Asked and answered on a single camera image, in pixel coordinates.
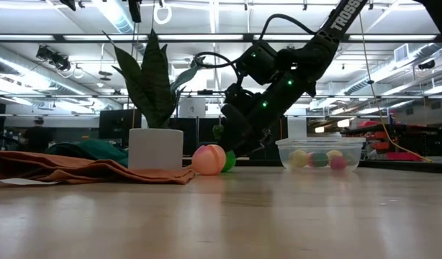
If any yellow toy fruit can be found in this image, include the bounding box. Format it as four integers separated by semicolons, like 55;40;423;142
288;149;310;168

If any green toy pepper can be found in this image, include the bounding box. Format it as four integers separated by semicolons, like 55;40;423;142
307;151;330;168

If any orange toy carrot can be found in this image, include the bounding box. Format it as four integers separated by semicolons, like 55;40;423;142
220;150;238;173

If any red toy strawberry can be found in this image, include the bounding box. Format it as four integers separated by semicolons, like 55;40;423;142
330;155;348;171

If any toy peach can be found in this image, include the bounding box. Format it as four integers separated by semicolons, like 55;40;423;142
191;144;227;176

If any clear plastic tupperware container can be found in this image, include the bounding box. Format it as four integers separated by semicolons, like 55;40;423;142
274;136;366;172

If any white box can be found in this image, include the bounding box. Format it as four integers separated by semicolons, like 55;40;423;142
179;97;207;119

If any green snake plant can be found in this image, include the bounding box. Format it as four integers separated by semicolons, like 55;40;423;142
102;29;204;130

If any white round plant pot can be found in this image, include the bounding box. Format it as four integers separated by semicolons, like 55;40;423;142
128;128;184;171

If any red storage bins shelf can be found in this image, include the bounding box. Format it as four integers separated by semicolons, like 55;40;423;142
363;120;442;163

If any dark monitor screen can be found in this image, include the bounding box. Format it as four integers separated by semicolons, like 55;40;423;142
98;109;143;148

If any teal cloth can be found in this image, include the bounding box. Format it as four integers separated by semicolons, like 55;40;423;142
44;139;130;168

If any orange cloth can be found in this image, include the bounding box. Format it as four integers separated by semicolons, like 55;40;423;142
0;150;197;186

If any black ceiling spotlight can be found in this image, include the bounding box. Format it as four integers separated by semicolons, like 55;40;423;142
35;45;73;72

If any person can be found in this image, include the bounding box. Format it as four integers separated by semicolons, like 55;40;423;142
18;117;55;154

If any plain white tag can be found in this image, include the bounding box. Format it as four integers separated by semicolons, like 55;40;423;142
0;177;60;186

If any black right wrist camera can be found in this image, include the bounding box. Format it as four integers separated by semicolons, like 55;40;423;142
219;82;260;148

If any yellow hanging cable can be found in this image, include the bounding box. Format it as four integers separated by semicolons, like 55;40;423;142
357;14;433;163

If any white hanging ring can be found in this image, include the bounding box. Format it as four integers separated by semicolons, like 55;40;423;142
153;2;173;26

